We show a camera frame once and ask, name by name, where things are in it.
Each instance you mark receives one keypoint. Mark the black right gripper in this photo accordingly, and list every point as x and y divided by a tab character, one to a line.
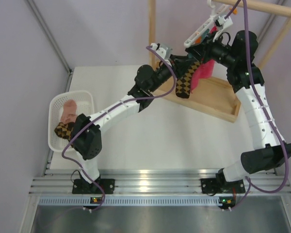
201	52

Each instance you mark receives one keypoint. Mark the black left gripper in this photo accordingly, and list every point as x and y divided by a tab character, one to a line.
180	64

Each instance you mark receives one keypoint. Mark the magenta pink cloth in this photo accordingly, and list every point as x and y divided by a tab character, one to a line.
204	71

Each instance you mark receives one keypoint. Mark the brown yellow argyle sock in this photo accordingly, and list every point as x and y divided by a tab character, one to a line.
64	132
183	85

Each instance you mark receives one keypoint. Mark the white plastic clip hanger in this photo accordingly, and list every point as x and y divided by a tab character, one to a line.
208	26

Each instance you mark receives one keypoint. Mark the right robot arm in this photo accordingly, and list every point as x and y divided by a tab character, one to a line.
270	149

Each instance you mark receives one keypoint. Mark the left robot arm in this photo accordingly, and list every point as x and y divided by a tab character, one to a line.
87	132

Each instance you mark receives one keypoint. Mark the wooden drying rack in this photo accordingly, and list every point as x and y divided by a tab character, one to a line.
214	96

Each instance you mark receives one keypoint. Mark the white perforated plastic basket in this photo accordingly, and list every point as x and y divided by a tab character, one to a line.
85	105

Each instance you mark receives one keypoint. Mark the pink sock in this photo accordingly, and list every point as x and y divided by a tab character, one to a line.
69	112

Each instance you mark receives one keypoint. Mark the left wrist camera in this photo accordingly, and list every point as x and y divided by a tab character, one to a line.
162	51

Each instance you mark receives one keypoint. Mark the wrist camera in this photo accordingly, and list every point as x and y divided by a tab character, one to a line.
222	24
162	51

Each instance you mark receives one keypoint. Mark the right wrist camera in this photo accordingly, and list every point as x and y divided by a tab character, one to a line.
222	24

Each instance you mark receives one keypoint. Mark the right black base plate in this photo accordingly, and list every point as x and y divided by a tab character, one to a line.
211	186

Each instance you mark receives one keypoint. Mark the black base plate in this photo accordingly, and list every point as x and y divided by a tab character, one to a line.
211	186
81	186

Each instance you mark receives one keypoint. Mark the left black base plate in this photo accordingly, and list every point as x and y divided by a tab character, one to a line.
81	186

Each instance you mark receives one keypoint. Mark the aluminium mounting rail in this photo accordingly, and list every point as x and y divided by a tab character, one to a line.
128	182

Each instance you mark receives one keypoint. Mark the grey slotted cable duct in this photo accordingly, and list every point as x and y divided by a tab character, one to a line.
138	201

